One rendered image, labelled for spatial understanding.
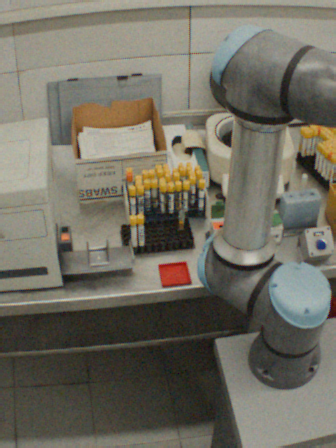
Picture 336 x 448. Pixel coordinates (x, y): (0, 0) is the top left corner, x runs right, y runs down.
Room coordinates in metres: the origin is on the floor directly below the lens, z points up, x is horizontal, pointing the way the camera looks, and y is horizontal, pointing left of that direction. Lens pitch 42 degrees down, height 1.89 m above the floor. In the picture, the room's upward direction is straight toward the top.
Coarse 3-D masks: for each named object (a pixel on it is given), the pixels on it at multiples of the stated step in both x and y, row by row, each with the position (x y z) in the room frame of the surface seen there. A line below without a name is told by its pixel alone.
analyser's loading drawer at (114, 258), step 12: (108, 240) 1.01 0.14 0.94; (72, 252) 1.00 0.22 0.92; (84, 252) 1.00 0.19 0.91; (96, 252) 1.00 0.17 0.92; (108, 252) 0.97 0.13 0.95; (120, 252) 1.00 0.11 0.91; (132, 252) 0.98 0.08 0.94; (72, 264) 0.96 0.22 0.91; (84, 264) 0.96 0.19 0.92; (96, 264) 0.95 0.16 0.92; (108, 264) 0.95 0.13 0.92; (120, 264) 0.96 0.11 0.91; (132, 264) 0.96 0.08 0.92
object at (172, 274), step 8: (160, 264) 0.99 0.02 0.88; (168, 264) 0.99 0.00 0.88; (176, 264) 0.99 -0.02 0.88; (184, 264) 1.00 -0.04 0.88; (160, 272) 0.96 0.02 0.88; (168, 272) 0.97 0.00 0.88; (176, 272) 0.97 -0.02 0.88; (184, 272) 0.97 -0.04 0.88; (168, 280) 0.94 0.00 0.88; (176, 280) 0.94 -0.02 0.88; (184, 280) 0.94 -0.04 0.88
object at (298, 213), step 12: (288, 192) 1.15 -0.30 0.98; (300, 192) 1.15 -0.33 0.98; (312, 192) 1.15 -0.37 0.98; (288, 204) 1.11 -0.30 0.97; (300, 204) 1.11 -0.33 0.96; (312, 204) 1.12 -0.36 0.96; (288, 216) 1.11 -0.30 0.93; (300, 216) 1.11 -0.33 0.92; (312, 216) 1.12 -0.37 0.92; (288, 228) 1.11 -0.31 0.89; (300, 228) 1.11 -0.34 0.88
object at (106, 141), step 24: (72, 120) 1.42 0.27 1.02; (96, 120) 1.50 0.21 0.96; (120, 120) 1.51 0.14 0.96; (144, 120) 1.52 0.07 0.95; (72, 144) 1.29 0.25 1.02; (96, 144) 1.41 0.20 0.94; (120, 144) 1.41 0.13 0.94; (144, 144) 1.41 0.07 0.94; (96, 168) 1.23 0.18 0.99; (120, 168) 1.23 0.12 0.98; (144, 168) 1.25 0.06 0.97; (96, 192) 1.23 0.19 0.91; (120, 192) 1.24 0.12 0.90
